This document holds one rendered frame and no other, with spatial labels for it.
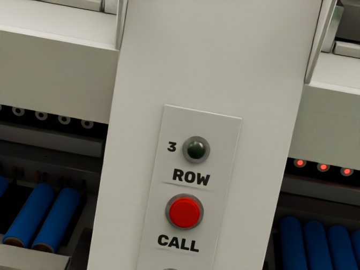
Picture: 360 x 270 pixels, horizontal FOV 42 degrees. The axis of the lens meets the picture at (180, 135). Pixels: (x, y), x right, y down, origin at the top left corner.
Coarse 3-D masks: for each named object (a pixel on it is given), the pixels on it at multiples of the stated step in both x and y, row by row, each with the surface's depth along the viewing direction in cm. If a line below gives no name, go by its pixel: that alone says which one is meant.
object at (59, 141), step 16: (0, 128) 42; (16, 128) 42; (32, 128) 42; (32, 144) 43; (48, 144) 42; (64, 144) 42; (80, 144) 42; (96, 144) 42; (80, 192) 42; (80, 224) 39; (0, 240) 36; (32, 240) 36; (80, 240) 33; (80, 256) 32
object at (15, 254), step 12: (0, 252) 32; (12, 252) 32; (24, 252) 32; (36, 252) 32; (0, 264) 31; (12, 264) 31; (24, 264) 31; (36, 264) 32; (48, 264) 32; (60, 264) 32
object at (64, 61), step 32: (0, 0) 27; (32, 0) 28; (64, 0) 28; (96, 0) 28; (0, 32) 24; (32, 32) 24; (64, 32) 25; (96, 32) 25; (0, 64) 25; (32, 64) 25; (64, 64) 25; (96, 64) 24; (0, 96) 26; (32, 96) 26; (64, 96) 26; (96, 96) 25
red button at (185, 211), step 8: (176, 200) 25; (184, 200) 25; (192, 200) 25; (176, 208) 25; (184, 208) 25; (192, 208) 25; (176, 216) 25; (184, 216) 25; (192, 216) 25; (176, 224) 25; (184, 224) 25; (192, 224) 25
